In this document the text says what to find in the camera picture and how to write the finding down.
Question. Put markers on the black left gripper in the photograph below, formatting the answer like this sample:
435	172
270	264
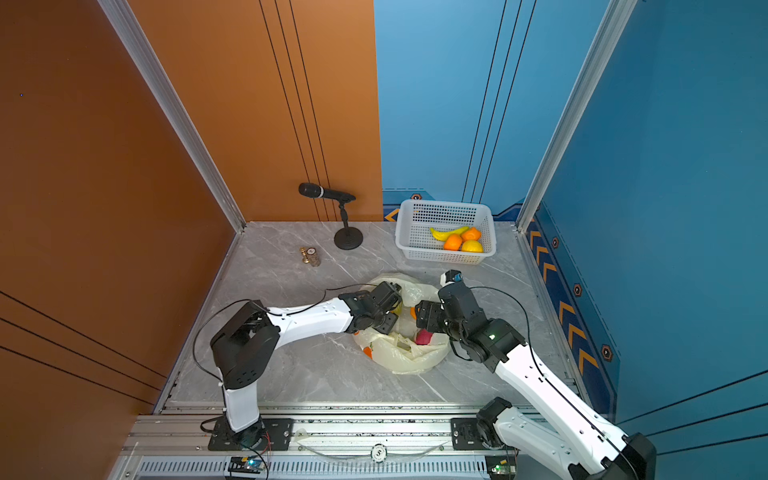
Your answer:
388	326

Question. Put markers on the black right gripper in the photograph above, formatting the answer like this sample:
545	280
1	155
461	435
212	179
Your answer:
433	308

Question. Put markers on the yellowish plastic bag orange print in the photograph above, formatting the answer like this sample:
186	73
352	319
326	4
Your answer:
397	351

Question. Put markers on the yellow lemon fruit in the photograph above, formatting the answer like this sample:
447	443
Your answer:
472	246

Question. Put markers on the orange fruit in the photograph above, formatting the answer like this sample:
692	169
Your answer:
472	234
453	242

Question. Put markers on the pink dragon fruit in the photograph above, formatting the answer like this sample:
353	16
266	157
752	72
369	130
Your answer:
423	337

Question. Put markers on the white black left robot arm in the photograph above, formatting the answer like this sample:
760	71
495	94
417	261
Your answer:
243	347

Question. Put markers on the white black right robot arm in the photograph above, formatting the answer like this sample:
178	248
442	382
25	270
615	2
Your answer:
576	442

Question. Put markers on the yellow banana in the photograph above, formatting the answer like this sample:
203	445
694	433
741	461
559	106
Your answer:
442	235

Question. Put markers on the gold chess king piece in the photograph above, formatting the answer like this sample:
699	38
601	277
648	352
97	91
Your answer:
305	258

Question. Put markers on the white perforated plastic basket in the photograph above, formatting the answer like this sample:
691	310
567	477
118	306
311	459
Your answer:
416	217

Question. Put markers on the black microphone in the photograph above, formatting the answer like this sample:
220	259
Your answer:
315	191

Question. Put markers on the green circuit board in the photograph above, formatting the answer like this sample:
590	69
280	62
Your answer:
500	468
247	467

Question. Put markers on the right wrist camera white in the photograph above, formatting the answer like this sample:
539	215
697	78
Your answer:
451	277

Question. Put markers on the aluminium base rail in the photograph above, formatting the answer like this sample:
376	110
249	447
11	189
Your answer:
316	440

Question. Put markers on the aluminium corner frame post right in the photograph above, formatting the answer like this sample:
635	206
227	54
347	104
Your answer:
608	34

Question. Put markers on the aluminium corner frame post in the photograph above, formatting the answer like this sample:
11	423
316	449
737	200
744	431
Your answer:
608	34
126	25

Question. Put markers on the aluminium corner frame post left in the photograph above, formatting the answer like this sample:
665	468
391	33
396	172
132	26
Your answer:
126	25

